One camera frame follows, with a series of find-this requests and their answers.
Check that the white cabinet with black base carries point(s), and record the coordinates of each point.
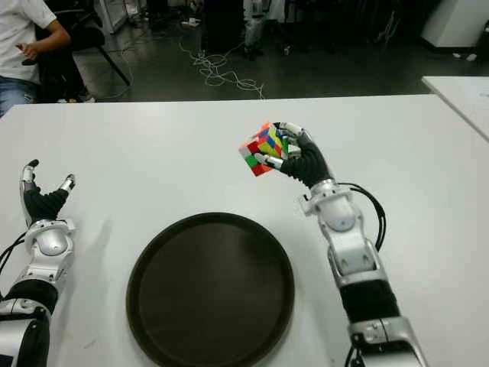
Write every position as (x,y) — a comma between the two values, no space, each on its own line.
(454,23)

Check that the white sneaker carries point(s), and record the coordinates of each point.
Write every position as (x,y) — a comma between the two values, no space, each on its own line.
(88,98)

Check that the black chair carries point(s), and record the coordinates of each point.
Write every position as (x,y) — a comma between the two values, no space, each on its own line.
(89,38)

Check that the silver humanoid robot legs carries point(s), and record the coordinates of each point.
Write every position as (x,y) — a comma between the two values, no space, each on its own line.
(253,30)

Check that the white power strip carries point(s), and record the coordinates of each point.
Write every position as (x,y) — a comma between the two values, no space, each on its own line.
(191,23)

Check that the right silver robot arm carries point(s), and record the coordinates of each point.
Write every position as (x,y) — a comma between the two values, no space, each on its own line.
(344,218)

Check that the dark round plate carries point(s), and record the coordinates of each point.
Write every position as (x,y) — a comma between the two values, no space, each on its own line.
(210,290)

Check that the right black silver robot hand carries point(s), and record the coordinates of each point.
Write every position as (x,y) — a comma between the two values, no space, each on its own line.
(311,164)

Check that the white framed panel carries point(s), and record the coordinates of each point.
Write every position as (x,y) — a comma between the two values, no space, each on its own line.
(114,17)

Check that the small white floor object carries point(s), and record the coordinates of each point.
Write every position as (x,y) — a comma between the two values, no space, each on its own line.
(471,57)

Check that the multicoloured Rubik's cube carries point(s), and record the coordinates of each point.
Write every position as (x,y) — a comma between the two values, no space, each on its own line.
(260,149)

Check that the black floor cabinet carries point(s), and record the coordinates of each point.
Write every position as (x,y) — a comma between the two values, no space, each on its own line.
(223,26)

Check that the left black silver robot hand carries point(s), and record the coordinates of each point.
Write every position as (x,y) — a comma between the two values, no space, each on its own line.
(44,206)

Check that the folded silver stand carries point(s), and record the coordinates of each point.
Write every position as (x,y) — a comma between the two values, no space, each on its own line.
(387,28)

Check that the white side table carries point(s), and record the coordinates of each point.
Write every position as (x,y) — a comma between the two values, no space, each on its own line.
(466,95)

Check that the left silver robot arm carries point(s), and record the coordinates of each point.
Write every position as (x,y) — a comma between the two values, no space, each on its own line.
(49,242)

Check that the seated person in white shirt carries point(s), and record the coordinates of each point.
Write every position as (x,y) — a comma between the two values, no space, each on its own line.
(15,34)

